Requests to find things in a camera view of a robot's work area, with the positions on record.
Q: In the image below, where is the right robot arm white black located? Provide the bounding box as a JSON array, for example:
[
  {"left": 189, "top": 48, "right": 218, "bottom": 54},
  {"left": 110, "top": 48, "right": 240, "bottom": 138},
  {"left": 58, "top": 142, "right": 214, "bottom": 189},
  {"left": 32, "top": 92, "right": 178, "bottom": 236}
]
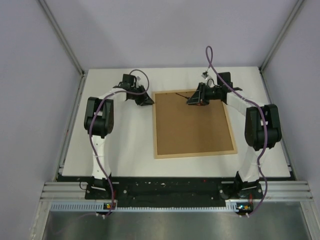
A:
[{"left": 186, "top": 71, "right": 282, "bottom": 198}]

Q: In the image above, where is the grey slotted cable duct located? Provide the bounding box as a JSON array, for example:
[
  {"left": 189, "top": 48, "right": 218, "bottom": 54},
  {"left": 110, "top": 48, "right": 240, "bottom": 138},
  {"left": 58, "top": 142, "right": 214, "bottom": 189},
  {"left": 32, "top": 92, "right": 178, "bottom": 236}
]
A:
[{"left": 50, "top": 201, "right": 249, "bottom": 213}]

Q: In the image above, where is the pink handled screwdriver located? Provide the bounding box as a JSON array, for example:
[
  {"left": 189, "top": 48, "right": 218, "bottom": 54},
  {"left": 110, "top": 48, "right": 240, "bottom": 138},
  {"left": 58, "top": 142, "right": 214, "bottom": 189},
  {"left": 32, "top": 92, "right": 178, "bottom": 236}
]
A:
[{"left": 175, "top": 92, "right": 189, "bottom": 100}]

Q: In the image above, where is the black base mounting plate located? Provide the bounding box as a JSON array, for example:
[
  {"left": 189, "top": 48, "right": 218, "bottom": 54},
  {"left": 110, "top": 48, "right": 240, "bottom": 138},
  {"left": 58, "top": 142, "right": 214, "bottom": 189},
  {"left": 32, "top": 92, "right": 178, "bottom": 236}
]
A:
[{"left": 85, "top": 176, "right": 263, "bottom": 208}]

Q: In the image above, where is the wooden photo frame brown back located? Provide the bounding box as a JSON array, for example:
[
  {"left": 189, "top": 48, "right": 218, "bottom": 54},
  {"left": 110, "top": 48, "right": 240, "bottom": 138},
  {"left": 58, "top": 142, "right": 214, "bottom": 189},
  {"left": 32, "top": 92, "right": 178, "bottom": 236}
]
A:
[{"left": 152, "top": 89, "right": 238, "bottom": 159}]

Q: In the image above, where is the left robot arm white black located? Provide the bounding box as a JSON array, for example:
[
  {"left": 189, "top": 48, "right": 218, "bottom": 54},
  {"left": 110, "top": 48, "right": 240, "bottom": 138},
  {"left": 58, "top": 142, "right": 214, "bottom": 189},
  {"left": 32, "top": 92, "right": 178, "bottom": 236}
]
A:
[{"left": 83, "top": 69, "right": 155, "bottom": 199}]

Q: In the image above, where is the aluminium corner post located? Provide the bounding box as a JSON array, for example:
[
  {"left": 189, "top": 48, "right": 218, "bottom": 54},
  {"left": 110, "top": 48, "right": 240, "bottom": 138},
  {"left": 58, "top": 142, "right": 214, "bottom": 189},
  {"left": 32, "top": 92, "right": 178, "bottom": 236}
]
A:
[
  {"left": 37, "top": 0, "right": 84, "bottom": 73},
  {"left": 258, "top": 0, "right": 307, "bottom": 73}
]

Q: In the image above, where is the aluminium rail beam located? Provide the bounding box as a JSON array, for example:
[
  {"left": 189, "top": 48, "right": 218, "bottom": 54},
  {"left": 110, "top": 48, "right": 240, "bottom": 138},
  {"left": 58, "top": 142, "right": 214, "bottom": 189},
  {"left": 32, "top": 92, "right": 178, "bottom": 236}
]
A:
[{"left": 40, "top": 181, "right": 314, "bottom": 202}]

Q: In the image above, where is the left aluminium corner post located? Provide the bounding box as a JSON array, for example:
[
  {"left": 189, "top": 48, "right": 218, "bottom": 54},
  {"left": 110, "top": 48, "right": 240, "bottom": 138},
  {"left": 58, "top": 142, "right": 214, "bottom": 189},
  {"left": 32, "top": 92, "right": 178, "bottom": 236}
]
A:
[{"left": 37, "top": 0, "right": 84, "bottom": 73}]

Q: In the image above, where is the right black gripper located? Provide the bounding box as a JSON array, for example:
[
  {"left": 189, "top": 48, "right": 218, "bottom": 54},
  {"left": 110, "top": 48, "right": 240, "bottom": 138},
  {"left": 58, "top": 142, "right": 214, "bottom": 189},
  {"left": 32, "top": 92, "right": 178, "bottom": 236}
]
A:
[{"left": 186, "top": 83, "right": 221, "bottom": 106}]

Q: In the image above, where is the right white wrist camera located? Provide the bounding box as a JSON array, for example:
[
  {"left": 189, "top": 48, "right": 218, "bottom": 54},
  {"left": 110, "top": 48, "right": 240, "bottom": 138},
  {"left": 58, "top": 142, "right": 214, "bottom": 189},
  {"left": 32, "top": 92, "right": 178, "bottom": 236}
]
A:
[{"left": 201, "top": 71, "right": 215, "bottom": 88}]

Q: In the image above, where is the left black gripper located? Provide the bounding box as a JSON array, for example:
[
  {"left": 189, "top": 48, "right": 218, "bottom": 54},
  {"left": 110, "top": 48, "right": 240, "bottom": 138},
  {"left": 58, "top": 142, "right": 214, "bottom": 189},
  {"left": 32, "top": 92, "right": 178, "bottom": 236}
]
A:
[{"left": 131, "top": 84, "right": 154, "bottom": 106}]

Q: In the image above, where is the right aluminium corner post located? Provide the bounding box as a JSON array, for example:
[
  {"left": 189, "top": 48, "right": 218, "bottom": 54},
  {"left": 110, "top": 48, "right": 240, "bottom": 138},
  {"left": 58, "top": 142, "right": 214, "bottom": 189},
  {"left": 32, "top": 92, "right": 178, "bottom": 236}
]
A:
[{"left": 258, "top": 0, "right": 307, "bottom": 73}]

